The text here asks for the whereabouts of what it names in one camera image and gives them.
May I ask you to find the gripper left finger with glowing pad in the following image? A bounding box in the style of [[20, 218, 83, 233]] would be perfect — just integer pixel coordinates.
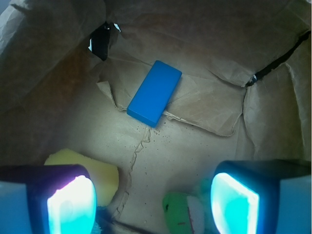
[[0, 164, 97, 234]]

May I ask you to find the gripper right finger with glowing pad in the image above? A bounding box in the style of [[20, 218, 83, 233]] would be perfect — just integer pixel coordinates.
[[210, 159, 312, 234]]

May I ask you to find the blue rectangular block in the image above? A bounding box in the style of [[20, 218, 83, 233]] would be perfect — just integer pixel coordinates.
[[127, 60, 182, 128]]

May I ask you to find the teal microfiber cloth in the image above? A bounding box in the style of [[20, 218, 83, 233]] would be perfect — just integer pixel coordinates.
[[91, 207, 112, 234]]

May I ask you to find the yellow sponge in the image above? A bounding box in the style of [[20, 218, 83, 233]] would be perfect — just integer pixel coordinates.
[[44, 149, 119, 207]]

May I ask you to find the green plush frog toy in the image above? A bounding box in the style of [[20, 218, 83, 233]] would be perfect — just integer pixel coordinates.
[[162, 178, 218, 234]]

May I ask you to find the brown paper bag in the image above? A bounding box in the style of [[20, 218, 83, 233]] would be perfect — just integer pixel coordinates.
[[0, 0, 312, 234]]

